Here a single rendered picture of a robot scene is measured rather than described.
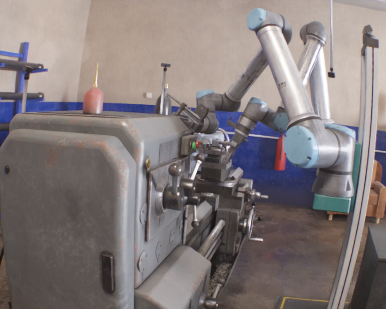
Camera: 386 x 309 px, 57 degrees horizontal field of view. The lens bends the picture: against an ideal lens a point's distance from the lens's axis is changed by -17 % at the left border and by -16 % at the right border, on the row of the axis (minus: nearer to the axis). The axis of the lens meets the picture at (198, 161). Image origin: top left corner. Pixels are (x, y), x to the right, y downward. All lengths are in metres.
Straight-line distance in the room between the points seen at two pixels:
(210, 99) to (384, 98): 4.80
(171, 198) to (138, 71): 5.67
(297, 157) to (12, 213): 0.99
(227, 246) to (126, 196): 1.54
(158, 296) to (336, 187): 0.80
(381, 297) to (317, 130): 0.83
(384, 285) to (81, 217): 1.29
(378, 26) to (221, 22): 2.70
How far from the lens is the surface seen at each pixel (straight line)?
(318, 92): 2.23
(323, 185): 1.61
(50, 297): 1.27
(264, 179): 6.42
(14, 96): 5.11
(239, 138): 2.08
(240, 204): 2.49
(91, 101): 1.23
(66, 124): 1.20
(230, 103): 2.11
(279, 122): 2.00
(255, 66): 1.96
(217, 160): 2.41
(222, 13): 6.63
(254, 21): 1.74
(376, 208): 5.89
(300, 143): 1.45
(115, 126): 1.12
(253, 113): 2.11
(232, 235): 2.49
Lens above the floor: 1.38
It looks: 8 degrees down
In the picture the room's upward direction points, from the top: 5 degrees clockwise
